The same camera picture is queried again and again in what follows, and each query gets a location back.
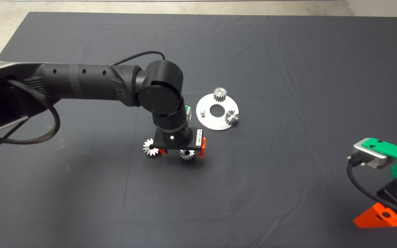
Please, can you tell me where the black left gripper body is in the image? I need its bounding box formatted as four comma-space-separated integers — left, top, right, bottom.
154, 127, 204, 151

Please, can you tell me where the dark grey table cloth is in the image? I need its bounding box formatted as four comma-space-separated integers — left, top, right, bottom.
0, 12, 397, 248

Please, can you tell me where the silver right camera box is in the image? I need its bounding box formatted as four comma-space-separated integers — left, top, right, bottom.
353, 141, 388, 170

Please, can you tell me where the green right camera mount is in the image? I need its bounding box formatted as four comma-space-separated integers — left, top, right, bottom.
360, 138, 397, 178

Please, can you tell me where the thin black left camera cable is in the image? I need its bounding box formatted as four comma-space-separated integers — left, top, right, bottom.
111, 51, 166, 66

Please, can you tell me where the large steel gear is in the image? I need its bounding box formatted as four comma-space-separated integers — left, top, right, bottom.
143, 138, 161, 158

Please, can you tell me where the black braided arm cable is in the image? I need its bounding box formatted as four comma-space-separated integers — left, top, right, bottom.
0, 80, 61, 145

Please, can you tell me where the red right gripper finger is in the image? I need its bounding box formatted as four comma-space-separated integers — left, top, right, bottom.
353, 203, 397, 228

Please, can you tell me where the round metal plate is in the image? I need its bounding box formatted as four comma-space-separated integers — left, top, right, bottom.
196, 93, 239, 131

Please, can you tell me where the black right camera cable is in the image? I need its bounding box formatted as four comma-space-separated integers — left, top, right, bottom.
346, 154, 397, 221

